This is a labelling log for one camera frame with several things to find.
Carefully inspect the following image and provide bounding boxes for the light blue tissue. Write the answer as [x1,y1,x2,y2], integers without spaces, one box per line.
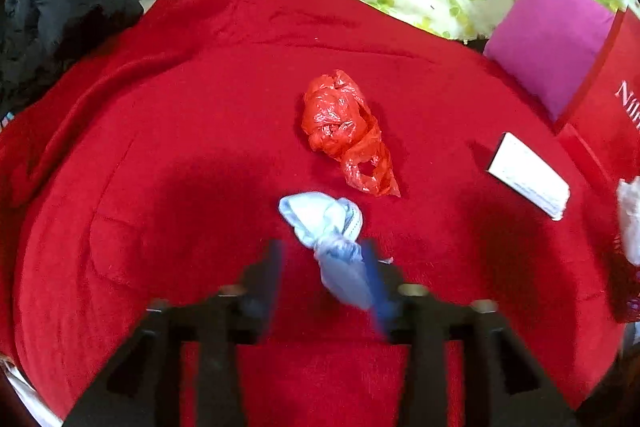
[278,192,372,311]

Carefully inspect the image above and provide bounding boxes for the white tissue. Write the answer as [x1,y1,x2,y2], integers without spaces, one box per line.
[617,176,640,267]

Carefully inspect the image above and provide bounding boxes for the red paper gift bag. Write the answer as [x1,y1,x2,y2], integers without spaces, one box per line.
[553,11,639,207]

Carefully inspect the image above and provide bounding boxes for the red plastic bag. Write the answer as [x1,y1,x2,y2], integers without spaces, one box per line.
[302,70,400,197]

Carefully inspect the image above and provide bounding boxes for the red blanket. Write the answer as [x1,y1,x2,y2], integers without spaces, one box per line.
[1,0,623,426]

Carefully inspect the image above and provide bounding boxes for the white medicine box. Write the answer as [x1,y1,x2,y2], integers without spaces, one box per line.
[487,132,570,221]

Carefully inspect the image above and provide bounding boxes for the magenta pillow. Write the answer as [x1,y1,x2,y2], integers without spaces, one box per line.
[484,0,614,121]

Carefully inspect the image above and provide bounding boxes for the black jacket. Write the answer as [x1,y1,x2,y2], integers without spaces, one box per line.
[1,0,143,121]

